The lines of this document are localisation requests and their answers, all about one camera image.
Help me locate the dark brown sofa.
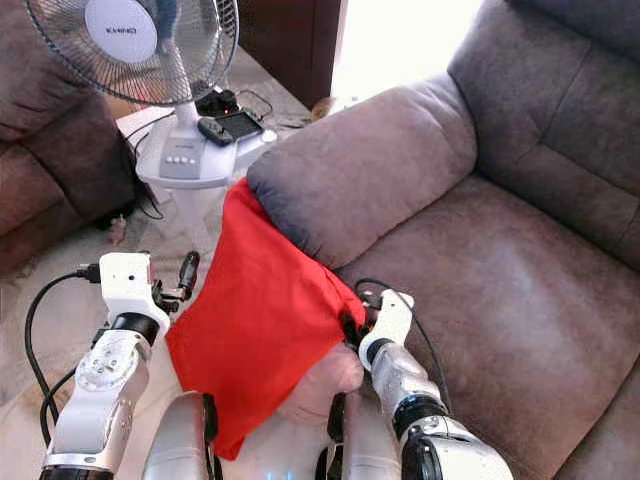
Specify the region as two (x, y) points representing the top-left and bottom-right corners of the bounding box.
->
(0, 0), (146, 271)

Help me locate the grey brown armchair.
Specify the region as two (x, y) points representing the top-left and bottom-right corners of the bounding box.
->
(245, 0), (640, 480)

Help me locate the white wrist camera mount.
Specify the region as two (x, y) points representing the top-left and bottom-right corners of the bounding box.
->
(98, 252), (169, 331)
(358, 290), (413, 371)

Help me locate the black power adapter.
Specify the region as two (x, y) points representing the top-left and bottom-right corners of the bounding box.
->
(198, 88), (241, 116)

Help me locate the black remote control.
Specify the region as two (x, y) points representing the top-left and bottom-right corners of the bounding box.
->
(198, 117), (236, 148)

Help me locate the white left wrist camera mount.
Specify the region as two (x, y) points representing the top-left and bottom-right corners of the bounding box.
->
(98, 252), (169, 331)

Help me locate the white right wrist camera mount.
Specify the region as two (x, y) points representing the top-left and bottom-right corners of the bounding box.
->
(358, 290), (413, 371)

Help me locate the silver left robot leg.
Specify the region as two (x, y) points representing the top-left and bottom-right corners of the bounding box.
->
(145, 392), (221, 480)

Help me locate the white table fan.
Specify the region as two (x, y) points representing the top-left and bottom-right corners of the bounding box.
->
(25, 0), (278, 191)

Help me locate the silver robot leg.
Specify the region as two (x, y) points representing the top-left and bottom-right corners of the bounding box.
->
(145, 392), (221, 480)
(318, 392), (406, 480)

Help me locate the dark brown wooden door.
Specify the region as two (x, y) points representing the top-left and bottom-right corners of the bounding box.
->
(238, 0), (346, 109)

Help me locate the silver right robot leg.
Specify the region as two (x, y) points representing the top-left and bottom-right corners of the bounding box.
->
(318, 392), (406, 480)

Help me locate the red cased pink pillow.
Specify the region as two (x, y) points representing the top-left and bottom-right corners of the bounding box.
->
(165, 178), (366, 461)

